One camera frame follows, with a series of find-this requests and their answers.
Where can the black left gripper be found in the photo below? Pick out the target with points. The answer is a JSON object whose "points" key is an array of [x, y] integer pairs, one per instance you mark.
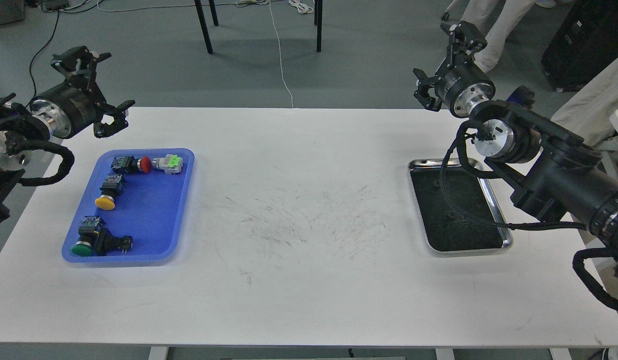
{"points": [[66, 110]]}

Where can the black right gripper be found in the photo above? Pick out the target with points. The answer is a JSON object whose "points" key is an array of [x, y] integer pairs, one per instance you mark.
{"points": [[459, 83]]}

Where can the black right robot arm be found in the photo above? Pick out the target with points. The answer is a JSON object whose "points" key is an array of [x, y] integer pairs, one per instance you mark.
{"points": [[553, 174]]}

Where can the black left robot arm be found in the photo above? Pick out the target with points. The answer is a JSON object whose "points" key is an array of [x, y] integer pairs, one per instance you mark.
{"points": [[22, 132]]}

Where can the person in beige trousers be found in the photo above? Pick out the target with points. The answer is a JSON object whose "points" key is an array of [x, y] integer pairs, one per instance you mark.
{"points": [[477, 13]]}

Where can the blue plastic tray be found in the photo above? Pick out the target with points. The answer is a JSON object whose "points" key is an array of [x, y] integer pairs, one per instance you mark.
{"points": [[150, 210]]}

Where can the steel tray with black mat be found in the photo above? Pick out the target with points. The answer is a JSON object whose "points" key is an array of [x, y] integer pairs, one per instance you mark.
{"points": [[453, 211]]}

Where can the beige cloth cover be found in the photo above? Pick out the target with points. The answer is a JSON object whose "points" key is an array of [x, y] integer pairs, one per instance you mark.
{"points": [[587, 113]]}

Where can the black equipment case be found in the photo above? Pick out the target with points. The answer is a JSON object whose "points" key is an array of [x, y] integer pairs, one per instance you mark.
{"points": [[584, 45]]}

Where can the red pushbutton switch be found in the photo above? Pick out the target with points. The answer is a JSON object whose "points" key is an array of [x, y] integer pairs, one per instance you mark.
{"points": [[131, 165]]}

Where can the yellow pushbutton switch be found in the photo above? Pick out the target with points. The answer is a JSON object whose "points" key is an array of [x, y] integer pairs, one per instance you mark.
{"points": [[113, 185]]}

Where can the green and white switch block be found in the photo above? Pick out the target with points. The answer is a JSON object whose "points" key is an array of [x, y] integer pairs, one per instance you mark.
{"points": [[170, 163]]}

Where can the green pushbutton switch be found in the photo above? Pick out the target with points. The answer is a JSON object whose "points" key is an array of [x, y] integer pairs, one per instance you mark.
{"points": [[90, 241]]}

